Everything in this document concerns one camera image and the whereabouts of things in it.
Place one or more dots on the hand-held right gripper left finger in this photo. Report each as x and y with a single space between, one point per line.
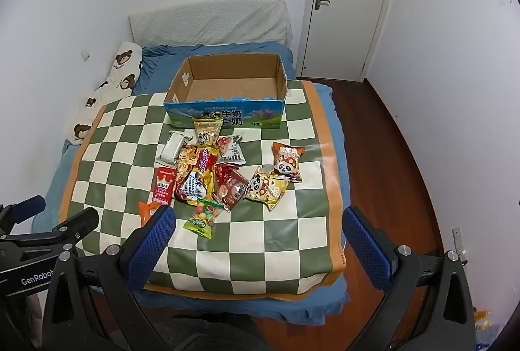
153 243

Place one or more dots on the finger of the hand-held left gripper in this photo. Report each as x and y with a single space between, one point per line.
24 211
79 223

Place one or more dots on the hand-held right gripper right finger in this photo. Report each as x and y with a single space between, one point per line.
365 249

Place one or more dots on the small orange snack packet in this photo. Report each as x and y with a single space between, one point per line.
147 211

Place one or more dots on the green candy packet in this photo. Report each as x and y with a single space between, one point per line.
201 223

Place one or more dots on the red white label snack packet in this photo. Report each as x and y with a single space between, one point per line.
164 186

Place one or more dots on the yellow snack packet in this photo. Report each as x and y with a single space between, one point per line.
206 183

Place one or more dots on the large red snack packet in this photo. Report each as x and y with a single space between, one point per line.
190 168

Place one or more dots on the dark red snack packet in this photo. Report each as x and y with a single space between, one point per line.
231 188

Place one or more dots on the orange panda snack packet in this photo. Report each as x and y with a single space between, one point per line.
287 162

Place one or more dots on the cream panda snack packet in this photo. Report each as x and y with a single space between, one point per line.
264 188

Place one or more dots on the pale green snack packet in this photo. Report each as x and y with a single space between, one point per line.
232 150

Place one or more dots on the gold snack packet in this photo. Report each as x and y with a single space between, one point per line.
207 130

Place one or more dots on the cardboard box blue print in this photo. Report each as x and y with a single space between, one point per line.
227 87

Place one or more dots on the green white checkered mat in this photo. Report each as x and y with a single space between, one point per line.
260 245

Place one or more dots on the colourful small items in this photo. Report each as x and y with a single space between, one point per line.
482 320

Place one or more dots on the white bear print pillow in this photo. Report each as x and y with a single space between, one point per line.
111 85

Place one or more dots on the blue bed sheet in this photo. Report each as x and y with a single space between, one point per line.
162 58

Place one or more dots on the white padded headboard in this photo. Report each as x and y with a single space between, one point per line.
211 24

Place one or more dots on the white door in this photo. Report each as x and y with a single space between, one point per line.
353 2

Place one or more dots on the white wall fixture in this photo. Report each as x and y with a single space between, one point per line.
458 239

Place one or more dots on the white wall socket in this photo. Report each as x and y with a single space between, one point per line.
85 54

